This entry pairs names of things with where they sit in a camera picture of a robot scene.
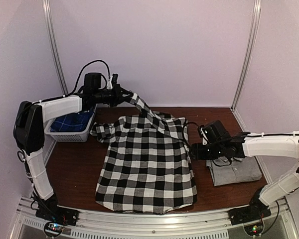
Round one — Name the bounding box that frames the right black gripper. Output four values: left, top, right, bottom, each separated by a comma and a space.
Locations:
188, 143, 224, 161

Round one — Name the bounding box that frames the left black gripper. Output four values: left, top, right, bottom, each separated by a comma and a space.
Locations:
94, 84, 134, 107

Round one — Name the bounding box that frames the black white plaid shirt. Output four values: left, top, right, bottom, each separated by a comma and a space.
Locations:
90, 94, 197, 214

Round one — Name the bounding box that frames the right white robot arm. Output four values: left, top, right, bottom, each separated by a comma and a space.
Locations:
190, 122, 299, 220

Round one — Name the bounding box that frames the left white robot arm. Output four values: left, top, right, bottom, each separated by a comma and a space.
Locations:
13, 85, 133, 221

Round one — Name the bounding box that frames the folded grey shirt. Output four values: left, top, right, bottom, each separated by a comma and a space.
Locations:
206, 157, 262, 187

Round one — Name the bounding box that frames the blue plaid shirt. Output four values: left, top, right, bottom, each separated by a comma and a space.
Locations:
50, 108, 94, 132

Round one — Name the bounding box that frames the white plastic basket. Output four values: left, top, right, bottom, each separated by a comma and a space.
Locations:
44, 106, 96, 142

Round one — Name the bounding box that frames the left black cable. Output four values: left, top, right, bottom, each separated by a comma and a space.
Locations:
73, 59, 112, 94

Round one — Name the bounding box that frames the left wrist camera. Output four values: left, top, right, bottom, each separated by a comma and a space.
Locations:
83, 72, 119, 94

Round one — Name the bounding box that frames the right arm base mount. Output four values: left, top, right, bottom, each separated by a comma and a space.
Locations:
228, 204, 271, 225

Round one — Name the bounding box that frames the front aluminium rail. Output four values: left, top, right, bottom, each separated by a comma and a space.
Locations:
8, 197, 299, 239

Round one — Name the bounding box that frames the left aluminium frame post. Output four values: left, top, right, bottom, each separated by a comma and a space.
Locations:
42, 0, 68, 95

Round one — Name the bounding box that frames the aluminium frame post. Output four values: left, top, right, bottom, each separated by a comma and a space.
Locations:
42, 0, 68, 95
231, 0, 262, 112

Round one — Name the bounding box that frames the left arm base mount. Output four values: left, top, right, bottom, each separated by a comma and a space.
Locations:
35, 207, 79, 226

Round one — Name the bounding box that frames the right aluminium frame post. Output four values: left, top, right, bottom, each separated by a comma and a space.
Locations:
231, 0, 262, 112

